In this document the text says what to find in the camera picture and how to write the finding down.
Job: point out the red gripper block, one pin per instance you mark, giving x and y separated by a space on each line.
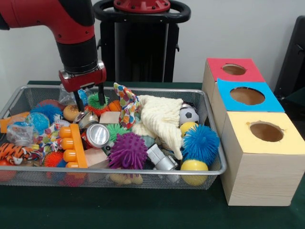
83 78

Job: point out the clear plastic packet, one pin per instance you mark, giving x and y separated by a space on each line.
66 96

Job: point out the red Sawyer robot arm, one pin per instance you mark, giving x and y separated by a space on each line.
47 16

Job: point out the shallow clear mesh bin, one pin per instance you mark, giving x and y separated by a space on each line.
157 180

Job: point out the wooden box with three holes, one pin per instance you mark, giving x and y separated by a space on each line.
257 176

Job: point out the silver metal can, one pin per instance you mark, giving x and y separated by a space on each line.
96 135

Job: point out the colourful patterned cloth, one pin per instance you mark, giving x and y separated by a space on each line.
127 107

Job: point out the green spiky ball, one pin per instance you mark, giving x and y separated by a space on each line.
114 132

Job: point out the orange toy building block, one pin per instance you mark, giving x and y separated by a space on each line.
76 148

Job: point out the purple spiky ball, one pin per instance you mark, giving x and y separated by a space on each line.
127 150

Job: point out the cream knitted cloth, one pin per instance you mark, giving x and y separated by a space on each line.
162 119

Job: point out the small soccer ball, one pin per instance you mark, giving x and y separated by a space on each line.
189 115

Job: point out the yellow ball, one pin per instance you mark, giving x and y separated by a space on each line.
194 167
187 128

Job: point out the large blue spiky ball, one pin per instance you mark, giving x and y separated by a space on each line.
200 143

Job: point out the dark green table cloth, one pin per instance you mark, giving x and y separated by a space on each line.
143 210

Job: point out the black chair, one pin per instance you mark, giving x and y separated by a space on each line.
293 62

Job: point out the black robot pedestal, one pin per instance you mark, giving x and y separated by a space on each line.
143 47

